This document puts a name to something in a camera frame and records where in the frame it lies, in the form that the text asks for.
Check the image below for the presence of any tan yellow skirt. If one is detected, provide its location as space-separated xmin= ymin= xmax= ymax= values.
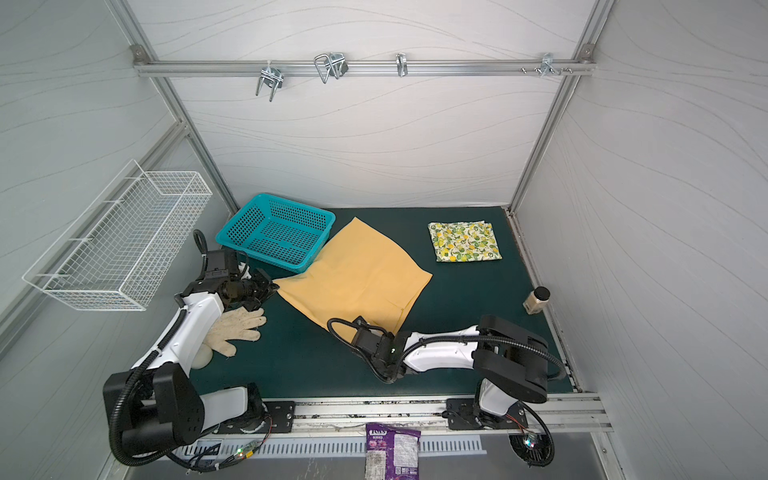
xmin=276 ymin=218 xmax=432 ymax=333

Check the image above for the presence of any lemon print skirt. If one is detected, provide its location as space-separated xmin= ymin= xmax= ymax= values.
xmin=428 ymin=221 xmax=502 ymax=263

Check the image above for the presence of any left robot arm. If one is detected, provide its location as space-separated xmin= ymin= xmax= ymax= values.
xmin=103 ymin=269 xmax=277 ymax=467

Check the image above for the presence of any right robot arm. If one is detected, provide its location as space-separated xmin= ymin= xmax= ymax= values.
xmin=327 ymin=315 xmax=567 ymax=418

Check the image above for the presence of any beige knit glove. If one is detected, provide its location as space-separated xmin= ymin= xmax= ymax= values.
xmin=203 ymin=307 xmax=267 ymax=358

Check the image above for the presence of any teal plastic basket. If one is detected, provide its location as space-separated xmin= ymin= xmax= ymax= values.
xmin=216 ymin=194 xmax=336 ymax=273

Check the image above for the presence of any green table mat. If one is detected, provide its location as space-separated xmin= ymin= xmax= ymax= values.
xmin=191 ymin=207 xmax=558 ymax=400

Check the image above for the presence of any cream bottle left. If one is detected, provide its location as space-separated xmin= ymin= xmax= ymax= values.
xmin=191 ymin=344 xmax=213 ymax=370

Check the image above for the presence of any purple snack bag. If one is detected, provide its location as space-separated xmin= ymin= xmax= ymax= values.
xmin=364 ymin=423 xmax=421 ymax=480

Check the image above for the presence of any tan bottle black cap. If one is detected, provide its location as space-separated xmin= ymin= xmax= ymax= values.
xmin=523 ymin=286 xmax=551 ymax=315

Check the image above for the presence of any metal u-bolt clamp left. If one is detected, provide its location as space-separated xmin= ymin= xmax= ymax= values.
xmin=255 ymin=65 xmax=284 ymax=102

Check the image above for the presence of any metal u-bolt clamp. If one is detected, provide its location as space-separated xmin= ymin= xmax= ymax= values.
xmin=255 ymin=65 xmax=284 ymax=102
xmin=313 ymin=52 xmax=349 ymax=84

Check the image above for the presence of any metal u-bolt clamp middle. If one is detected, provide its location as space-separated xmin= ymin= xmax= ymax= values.
xmin=313 ymin=52 xmax=349 ymax=84

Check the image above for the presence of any small metal hook clamp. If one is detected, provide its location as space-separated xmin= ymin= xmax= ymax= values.
xmin=395 ymin=53 xmax=408 ymax=78

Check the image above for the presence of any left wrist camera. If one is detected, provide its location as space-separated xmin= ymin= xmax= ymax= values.
xmin=203 ymin=248 xmax=241 ymax=281

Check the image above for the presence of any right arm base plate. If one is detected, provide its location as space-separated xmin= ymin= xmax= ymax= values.
xmin=442 ymin=397 xmax=529 ymax=431

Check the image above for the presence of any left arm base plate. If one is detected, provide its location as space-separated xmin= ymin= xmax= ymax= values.
xmin=215 ymin=401 xmax=296 ymax=435

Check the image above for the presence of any white wire basket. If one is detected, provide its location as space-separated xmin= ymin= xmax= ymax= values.
xmin=22 ymin=160 xmax=212 ymax=311

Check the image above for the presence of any left base cable bundle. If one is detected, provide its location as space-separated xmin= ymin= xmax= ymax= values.
xmin=166 ymin=419 xmax=274 ymax=475

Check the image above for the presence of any base cable bundle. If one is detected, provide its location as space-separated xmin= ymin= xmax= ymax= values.
xmin=166 ymin=419 xmax=274 ymax=475
xmin=508 ymin=401 xmax=556 ymax=468

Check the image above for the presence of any right base cable bundle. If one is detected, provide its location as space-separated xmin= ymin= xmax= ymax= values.
xmin=508 ymin=401 xmax=556 ymax=468

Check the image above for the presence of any aluminium front rail frame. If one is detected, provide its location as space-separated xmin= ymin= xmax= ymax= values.
xmin=273 ymin=393 xmax=613 ymax=438

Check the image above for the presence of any aluminium crossbar rail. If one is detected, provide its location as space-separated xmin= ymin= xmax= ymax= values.
xmin=134 ymin=57 xmax=597 ymax=78

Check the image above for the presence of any metal bracket right end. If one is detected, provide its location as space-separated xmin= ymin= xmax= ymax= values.
xmin=520 ymin=53 xmax=573 ymax=77

